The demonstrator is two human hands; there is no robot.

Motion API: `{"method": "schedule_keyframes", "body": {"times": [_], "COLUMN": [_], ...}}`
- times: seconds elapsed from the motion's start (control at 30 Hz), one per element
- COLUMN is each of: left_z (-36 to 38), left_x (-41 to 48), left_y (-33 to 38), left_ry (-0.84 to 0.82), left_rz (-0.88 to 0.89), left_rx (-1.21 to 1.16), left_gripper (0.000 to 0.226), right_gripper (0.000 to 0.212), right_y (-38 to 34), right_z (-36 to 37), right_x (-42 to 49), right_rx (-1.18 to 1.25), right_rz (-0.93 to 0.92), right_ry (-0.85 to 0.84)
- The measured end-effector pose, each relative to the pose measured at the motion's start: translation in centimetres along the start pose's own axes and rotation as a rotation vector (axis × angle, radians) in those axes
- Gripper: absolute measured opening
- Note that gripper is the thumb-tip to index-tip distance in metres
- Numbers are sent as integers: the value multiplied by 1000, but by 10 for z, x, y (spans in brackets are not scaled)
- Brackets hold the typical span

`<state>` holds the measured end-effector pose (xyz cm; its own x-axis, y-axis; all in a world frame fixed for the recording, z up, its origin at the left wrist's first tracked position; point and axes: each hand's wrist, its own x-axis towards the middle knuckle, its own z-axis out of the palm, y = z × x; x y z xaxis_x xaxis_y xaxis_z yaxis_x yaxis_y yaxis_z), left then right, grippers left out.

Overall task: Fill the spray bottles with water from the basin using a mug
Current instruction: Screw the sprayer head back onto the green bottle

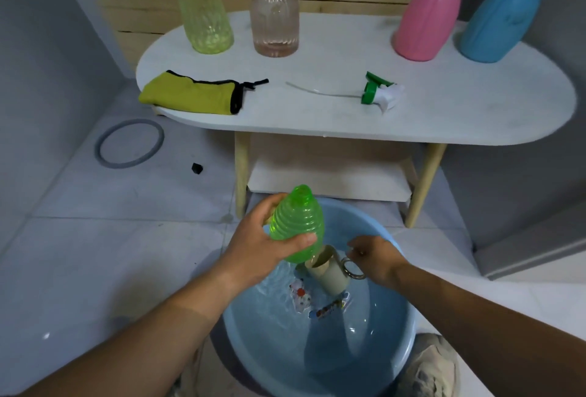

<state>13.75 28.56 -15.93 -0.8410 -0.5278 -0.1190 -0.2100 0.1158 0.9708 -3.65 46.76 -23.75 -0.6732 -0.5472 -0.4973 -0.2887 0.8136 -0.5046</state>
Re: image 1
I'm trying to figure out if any light blue plastic basin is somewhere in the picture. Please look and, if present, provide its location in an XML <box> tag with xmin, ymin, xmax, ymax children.
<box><xmin>222</xmin><ymin>197</ymin><xmax>418</xmax><ymax>397</ymax></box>

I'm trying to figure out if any clear pink spray bottle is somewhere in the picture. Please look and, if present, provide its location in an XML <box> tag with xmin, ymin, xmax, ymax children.
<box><xmin>233</xmin><ymin>0</ymin><xmax>301</xmax><ymax>58</ymax></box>

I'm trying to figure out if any clear yellow-green spray bottle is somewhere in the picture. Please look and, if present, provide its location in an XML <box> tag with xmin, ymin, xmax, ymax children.
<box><xmin>172</xmin><ymin>0</ymin><xmax>234</xmax><ymax>55</ymax></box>

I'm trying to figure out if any opaque pink spray bottle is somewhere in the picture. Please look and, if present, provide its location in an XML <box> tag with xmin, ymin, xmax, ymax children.
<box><xmin>392</xmin><ymin>0</ymin><xmax>472</xmax><ymax>62</ymax></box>

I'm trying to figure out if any person's left hand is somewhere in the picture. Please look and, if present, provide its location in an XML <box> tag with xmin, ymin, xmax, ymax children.
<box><xmin>219</xmin><ymin>193</ymin><xmax>318</xmax><ymax>293</ymax></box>

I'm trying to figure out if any person's right forearm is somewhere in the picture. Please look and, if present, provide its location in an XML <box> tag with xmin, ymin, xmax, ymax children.
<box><xmin>389</xmin><ymin>260</ymin><xmax>586</xmax><ymax>397</ymax></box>

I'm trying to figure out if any beige cup with handle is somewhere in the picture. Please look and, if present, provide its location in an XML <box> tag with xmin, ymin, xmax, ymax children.
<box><xmin>304</xmin><ymin>245</ymin><xmax>367</xmax><ymax>297</ymax></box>

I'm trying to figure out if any person's right hand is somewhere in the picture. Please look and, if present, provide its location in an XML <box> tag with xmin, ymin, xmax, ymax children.
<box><xmin>346</xmin><ymin>235</ymin><xmax>411</xmax><ymax>291</ymax></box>

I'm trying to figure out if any person's left forearm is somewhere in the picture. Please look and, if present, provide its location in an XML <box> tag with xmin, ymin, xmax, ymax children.
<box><xmin>18</xmin><ymin>268</ymin><xmax>248</xmax><ymax>397</ymax></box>

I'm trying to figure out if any green ribbed plastic bottle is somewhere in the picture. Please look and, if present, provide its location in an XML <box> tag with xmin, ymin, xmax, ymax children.
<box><xmin>269</xmin><ymin>184</ymin><xmax>326</xmax><ymax>265</ymax></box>

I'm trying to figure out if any long colourful sticker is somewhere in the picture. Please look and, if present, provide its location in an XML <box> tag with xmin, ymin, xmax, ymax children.
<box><xmin>309</xmin><ymin>292</ymin><xmax>352</xmax><ymax>320</ymax></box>

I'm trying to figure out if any person's beige right shoe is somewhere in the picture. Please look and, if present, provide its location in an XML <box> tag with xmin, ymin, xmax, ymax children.
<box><xmin>397</xmin><ymin>333</ymin><xmax>460</xmax><ymax>397</ymax></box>

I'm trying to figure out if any blue spray bottle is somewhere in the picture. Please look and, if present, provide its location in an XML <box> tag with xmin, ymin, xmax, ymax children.
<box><xmin>459</xmin><ymin>0</ymin><xmax>557</xmax><ymax>64</ymax></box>

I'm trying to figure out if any white oval table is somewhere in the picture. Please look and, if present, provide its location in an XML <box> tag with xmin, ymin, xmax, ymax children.
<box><xmin>136</xmin><ymin>10</ymin><xmax>578</xmax><ymax>229</ymax></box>

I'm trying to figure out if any white red cartoon sticker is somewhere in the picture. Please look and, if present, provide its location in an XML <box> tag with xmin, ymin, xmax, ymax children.
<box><xmin>289</xmin><ymin>279</ymin><xmax>313</xmax><ymax>313</ymax></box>

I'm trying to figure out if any green white spray nozzle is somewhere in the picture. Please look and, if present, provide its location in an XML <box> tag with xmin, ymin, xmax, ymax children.
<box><xmin>286</xmin><ymin>71</ymin><xmax>407</xmax><ymax>114</ymax></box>

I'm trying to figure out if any grey rubber ring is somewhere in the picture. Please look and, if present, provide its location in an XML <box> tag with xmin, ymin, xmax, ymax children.
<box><xmin>94</xmin><ymin>119</ymin><xmax>165</xmax><ymax>170</ymax></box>

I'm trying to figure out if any yellow-green cloth with black trim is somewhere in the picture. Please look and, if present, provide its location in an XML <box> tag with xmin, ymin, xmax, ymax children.
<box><xmin>138</xmin><ymin>70</ymin><xmax>270</xmax><ymax>116</ymax></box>

